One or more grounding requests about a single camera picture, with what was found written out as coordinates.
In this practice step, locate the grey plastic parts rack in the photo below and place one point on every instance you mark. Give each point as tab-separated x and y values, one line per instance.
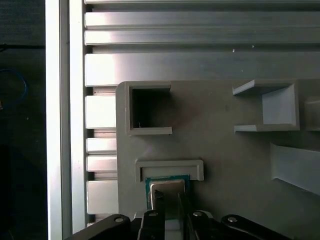
212	150

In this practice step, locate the small square silver CPU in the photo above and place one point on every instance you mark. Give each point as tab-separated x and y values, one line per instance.
170	187

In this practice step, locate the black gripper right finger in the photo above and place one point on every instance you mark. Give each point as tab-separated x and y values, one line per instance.
200	227

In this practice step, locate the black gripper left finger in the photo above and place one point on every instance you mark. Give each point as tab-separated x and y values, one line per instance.
153	225

